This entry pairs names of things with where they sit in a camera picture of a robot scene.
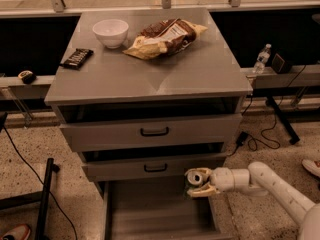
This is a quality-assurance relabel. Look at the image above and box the grey top drawer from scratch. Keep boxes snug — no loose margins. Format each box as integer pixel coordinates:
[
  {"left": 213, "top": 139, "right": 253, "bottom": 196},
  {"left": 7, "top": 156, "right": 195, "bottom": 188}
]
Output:
[{"left": 60, "top": 114, "right": 242, "bottom": 152}]

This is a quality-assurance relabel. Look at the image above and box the black stand frame left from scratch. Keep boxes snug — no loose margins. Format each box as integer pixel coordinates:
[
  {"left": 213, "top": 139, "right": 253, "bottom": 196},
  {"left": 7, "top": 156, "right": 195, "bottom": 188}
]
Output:
[{"left": 0, "top": 158, "right": 60, "bottom": 240}]

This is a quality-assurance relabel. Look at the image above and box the brown chip bag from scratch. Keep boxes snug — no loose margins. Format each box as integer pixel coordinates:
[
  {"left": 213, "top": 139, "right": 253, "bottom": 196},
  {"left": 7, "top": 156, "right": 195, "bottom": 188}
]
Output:
[{"left": 123, "top": 18, "right": 207, "bottom": 60}]

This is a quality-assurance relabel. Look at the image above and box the white red sneaker left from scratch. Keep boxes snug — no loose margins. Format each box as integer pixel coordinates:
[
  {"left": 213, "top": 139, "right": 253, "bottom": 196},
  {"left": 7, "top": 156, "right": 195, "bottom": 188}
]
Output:
[{"left": 0, "top": 224, "right": 31, "bottom": 240}]

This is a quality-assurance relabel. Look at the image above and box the grey middle drawer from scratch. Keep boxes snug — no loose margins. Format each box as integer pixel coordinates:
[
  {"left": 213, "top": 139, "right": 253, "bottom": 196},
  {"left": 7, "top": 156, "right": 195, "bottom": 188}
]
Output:
[{"left": 83, "top": 153, "right": 226, "bottom": 182}]

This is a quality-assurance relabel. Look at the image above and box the black floor cable left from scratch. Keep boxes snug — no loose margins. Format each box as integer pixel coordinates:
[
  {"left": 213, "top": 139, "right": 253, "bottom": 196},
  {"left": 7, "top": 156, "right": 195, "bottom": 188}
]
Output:
[{"left": 2, "top": 125, "right": 79, "bottom": 240}]

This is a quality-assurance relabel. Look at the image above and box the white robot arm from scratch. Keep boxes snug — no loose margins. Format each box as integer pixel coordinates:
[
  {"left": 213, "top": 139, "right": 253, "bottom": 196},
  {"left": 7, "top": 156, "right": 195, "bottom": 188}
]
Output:
[{"left": 185, "top": 162, "right": 320, "bottom": 240}]

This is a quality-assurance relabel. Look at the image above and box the black table leg right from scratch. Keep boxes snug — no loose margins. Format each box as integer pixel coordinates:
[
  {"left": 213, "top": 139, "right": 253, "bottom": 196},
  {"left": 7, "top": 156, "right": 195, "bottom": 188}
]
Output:
[{"left": 266, "top": 96, "right": 300, "bottom": 145}]

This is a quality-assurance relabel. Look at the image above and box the white red sneaker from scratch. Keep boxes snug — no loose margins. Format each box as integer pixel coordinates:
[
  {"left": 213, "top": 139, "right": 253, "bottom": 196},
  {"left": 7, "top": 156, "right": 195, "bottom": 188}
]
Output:
[
  {"left": 302, "top": 159, "right": 320, "bottom": 178},
  {"left": 0, "top": 224, "right": 31, "bottom": 240}
]

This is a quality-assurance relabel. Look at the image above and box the black power adapter with cable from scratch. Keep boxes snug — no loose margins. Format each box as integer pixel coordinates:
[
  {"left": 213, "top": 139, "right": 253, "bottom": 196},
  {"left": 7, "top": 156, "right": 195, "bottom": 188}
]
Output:
[{"left": 228, "top": 65, "right": 306, "bottom": 156}]

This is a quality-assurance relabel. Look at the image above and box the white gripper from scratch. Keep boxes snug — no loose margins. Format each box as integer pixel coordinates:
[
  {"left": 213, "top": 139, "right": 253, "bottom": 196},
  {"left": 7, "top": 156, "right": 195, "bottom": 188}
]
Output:
[{"left": 185, "top": 167, "right": 234, "bottom": 198}]

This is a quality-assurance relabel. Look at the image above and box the small dark box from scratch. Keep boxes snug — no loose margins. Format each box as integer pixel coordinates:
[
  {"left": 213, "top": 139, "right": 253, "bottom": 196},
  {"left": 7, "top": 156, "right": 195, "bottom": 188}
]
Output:
[{"left": 271, "top": 53, "right": 293, "bottom": 74}]

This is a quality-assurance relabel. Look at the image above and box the white red sneaker right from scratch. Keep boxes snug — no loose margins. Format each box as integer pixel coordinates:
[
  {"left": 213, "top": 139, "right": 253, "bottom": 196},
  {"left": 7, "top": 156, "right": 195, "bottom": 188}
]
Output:
[{"left": 302, "top": 159, "right": 320, "bottom": 178}]

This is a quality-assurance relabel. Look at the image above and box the small black round device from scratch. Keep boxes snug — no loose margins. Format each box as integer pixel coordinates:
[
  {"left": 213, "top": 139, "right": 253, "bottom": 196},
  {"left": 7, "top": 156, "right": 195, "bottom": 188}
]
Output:
[{"left": 18, "top": 70, "right": 36, "bottom": 84}]

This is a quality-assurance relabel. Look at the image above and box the white ceramic bowl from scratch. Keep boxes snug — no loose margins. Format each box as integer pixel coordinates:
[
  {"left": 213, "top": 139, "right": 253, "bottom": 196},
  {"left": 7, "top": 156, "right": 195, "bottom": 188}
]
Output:
[{"left": 92, "top": 19, "right": 129, "bottom": 49}]

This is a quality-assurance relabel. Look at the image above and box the grey open bottom drawer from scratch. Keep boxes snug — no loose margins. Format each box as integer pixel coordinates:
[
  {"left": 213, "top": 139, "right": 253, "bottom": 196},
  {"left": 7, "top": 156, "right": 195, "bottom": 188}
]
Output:
[{"left": 102, "top": 176, "right": 232, "bottom": 240}]

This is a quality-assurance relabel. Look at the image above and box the clear water bottle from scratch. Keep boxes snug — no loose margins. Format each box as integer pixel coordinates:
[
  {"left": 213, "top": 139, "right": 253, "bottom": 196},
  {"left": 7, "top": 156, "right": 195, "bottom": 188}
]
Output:
[{"left": 253, "top": 44, "right": 271, "bottom": 74}]

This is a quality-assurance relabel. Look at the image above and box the grey drawer cabinet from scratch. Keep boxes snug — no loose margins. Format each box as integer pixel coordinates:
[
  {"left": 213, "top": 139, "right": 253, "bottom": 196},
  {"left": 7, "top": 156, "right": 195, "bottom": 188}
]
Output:
[{"left": 45, "top": 8, "right": 252, "bottom": 166}]

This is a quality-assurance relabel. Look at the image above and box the green soda can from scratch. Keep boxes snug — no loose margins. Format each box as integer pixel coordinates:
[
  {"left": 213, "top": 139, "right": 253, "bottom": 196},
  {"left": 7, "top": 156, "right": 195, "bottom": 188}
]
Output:
[{"left": 185, "top": 169, "right": 204, "bottom": 198}]

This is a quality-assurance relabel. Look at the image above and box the black candy bar pack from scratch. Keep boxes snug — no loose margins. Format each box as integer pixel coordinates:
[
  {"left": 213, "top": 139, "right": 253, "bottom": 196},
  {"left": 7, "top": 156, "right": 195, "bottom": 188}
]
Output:
[{"left": 61, "top": 48, "right": 93, "bottom": 69}]

